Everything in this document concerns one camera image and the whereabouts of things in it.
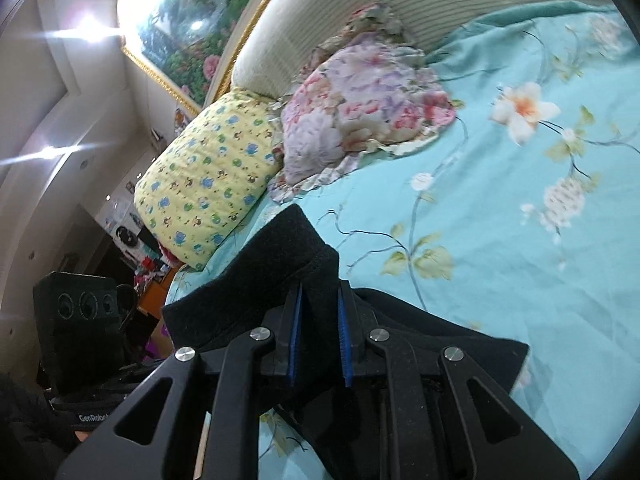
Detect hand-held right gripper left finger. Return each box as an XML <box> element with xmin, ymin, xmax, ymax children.
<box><xmin>55</xmin><ymin>282</ymin><xmax>306</xmax><ymax>480</ymax></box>

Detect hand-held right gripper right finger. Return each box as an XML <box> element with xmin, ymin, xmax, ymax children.
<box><xmin>336</xmin><ymin>280</ymin><xmax>581</xmax><ymax>480</ymax></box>

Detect black pants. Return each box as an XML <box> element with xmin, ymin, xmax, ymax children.
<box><xmin>161</xmin><ymin>203</ymin><xmax>531</xmax><ymax>480</ymax></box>

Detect person's left forearm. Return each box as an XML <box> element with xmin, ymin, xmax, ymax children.
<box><xmin>0</xmin><ymin>372</ymin><xmax>76</xmax><ymax>480</ymax></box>

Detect black speaker cabinet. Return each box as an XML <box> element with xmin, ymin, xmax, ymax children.
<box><xmin>32</xmin><ymin>271</ymin><xmax>126</xmax><ymax>391</ymax></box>

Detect orange wooden table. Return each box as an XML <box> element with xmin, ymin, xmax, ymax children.
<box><xmin>137</xmin><ymin>280</ymin><xmax>173</xmax><ymax>318</ymax></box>

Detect yellow printed pillow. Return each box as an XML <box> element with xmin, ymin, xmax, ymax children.
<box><xmin>134</xmin><ymin>87</ymin><xmax>283</xmax><ymax>271</ymax></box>

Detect turquoise floral bedsheet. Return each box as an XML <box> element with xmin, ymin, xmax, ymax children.
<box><xmin>165</xmin><ymin>2</ymin><xmax>640</xmax><ymax>480</ymax></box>

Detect pink floral ruffled pillow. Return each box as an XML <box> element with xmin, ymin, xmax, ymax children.
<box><xmin>267</xmin><ymin>42</ymin><xmax>458</xmax><ymax>203</ymax></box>

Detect grey floral ruffled pillow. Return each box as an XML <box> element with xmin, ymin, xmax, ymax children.
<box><xmin>320</xmin><ymin>2</ymin><xmax>426</xmax><ymax>56</ymax></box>

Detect gold framed floral painting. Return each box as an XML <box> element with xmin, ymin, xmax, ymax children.
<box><xmin>117</xmin><ymin>0</ymin><xmax>301</xmax><ymax>113</ymax></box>

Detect striped padded headboard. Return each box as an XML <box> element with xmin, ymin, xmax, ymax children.
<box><xmin>231</xmin><ymin>0</ymin><xmax>616</xmax><ymax>106</ymax></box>

